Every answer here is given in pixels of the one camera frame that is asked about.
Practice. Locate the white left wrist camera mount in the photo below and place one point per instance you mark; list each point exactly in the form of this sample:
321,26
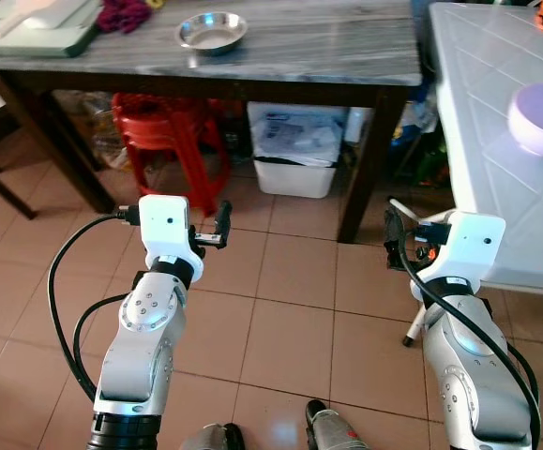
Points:
163,225

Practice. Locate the grey robot right foot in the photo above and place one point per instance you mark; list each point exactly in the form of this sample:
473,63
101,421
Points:
335,433

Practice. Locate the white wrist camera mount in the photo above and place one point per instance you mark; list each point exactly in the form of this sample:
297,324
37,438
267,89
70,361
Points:
163,225
473,248

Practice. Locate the grey robot foot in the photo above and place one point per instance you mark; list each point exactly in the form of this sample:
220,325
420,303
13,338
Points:
210,439
335,433

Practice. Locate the grey robot left foot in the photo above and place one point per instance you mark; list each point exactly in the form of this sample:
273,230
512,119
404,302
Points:
210,439

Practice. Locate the white plastic bin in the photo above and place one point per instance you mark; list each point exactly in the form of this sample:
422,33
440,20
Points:
294,173

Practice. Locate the red plastic stool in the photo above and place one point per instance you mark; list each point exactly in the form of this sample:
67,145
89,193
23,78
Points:
163,127

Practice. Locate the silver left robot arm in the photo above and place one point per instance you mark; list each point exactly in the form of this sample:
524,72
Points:
144,347

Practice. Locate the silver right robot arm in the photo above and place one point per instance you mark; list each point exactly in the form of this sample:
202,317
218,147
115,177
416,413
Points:
477,394

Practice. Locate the shallow steel bowl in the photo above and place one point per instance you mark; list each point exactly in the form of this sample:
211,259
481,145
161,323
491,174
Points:
212,31

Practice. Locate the white item on tray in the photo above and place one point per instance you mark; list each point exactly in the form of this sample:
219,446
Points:
51,11

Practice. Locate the green tray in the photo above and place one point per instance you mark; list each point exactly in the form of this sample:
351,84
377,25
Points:
27,42

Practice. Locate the white plastic table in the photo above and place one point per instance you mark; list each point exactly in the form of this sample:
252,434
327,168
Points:
477,112

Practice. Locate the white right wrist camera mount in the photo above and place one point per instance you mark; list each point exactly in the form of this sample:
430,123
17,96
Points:
473,248

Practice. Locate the dark wood marble-top table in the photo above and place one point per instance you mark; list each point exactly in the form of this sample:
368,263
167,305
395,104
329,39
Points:
346,47

